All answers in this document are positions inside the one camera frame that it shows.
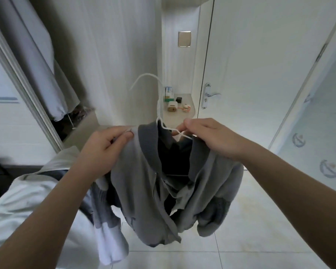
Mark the small black item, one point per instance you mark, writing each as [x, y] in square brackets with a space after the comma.
[178, 100]

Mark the beige switch plate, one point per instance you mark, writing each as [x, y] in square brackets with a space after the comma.
[184, 39]

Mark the white hoodie with blue letters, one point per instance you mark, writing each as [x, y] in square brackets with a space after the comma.
[22, 58]

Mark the rounded corner shelf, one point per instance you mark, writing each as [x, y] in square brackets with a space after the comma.
[176, 119]

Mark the grey two-tone jacket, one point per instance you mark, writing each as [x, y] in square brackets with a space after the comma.
[151, 199]

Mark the small pink ornament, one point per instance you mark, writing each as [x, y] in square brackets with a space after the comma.
[186, 108]

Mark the person's right forearm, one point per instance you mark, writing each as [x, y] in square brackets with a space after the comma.
[302, 199]

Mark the dark fabric pile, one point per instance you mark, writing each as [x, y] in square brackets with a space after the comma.
[75, 117]

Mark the white door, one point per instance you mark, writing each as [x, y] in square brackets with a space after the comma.
[263, 64]

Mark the small white blue box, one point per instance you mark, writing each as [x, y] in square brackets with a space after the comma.
[168, 93]

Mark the person's left hand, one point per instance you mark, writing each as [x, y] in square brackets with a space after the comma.
[101, 154]

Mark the person's left forearm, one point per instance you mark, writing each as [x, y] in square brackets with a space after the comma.
[39, 227]

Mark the person's right hand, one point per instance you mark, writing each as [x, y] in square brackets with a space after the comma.
[215, 137]

